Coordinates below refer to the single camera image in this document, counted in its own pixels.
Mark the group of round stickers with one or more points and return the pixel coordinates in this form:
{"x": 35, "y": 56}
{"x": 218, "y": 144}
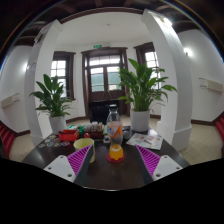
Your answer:
{"x": 53, "y": 141}

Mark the pale yellow cup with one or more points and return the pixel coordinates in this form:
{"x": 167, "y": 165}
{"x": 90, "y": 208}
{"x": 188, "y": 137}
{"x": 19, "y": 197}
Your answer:
{"x": 82, "y": 144}

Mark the small potted green plant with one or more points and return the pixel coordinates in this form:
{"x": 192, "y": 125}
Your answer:
{"x": 53, "y": 98}

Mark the dark framed wide window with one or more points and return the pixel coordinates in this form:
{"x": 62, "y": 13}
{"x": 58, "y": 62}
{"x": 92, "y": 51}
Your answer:
{"x": 60, "y": 71}

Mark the green exit sign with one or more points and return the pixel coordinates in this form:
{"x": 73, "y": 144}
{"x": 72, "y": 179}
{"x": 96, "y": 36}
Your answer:
{"x": 97, "y": 46}

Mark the printed paper leaflet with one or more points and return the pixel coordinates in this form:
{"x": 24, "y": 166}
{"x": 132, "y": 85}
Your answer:
{"x": 145, "y": 140}

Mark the small red ball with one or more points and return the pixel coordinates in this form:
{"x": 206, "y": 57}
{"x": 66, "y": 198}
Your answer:
{"x": 87, "y": 135}

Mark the dark wooden double door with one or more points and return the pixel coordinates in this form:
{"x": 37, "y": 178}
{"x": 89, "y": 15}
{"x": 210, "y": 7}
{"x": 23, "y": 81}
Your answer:
{"x": 100, "y": 80}

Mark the red plastic basket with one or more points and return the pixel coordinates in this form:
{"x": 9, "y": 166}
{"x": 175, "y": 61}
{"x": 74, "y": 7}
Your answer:
{"x": 68, "y": 135}

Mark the black chair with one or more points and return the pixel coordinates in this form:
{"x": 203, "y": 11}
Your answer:
{"x": 100, "y": 111}

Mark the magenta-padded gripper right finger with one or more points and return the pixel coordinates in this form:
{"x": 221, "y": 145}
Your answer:
{"x": 148, "y": 160}

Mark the wall lamp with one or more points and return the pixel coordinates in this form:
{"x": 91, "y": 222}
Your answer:
{"x": 187, "y": 52}

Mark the large potted green plant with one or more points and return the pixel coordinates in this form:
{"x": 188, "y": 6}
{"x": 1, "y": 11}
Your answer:
{"x": 143, "y": 86}

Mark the clear orange drink bottle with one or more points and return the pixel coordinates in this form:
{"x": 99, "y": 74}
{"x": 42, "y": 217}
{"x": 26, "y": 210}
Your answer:
{"x": 115, "y": 131}

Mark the red carpeted stairs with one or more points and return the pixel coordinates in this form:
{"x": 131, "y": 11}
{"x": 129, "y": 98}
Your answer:
{"x": 6, "y": 136}

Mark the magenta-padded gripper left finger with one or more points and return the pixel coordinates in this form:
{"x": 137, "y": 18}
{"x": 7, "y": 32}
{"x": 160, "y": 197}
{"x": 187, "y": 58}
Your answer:
{"x": 79, "y": 159}

